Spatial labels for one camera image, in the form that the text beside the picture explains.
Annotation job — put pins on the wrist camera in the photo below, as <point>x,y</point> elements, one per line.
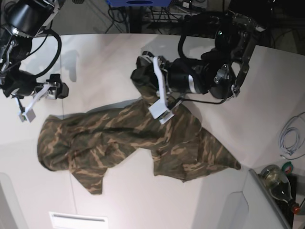
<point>160,111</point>
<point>27,116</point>

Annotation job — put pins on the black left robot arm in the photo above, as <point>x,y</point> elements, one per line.
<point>221,71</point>

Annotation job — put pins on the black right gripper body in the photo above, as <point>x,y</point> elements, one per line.
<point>19,82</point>

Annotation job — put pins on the clear glass bottle red cap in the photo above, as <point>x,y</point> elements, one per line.
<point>278,185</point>

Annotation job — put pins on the blue box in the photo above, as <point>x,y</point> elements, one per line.
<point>138,3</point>

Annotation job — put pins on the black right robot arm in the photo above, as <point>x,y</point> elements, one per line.
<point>25,20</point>

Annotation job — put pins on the camouflage t-shirt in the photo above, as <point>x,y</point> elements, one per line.
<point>89,144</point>

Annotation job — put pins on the green tape roll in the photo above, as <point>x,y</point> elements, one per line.
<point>287,168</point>

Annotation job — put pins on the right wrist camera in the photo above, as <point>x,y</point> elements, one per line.
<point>27,116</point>

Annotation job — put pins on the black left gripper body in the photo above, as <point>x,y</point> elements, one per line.
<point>178,80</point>

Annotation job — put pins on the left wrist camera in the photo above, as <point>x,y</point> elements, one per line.
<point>160,111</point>

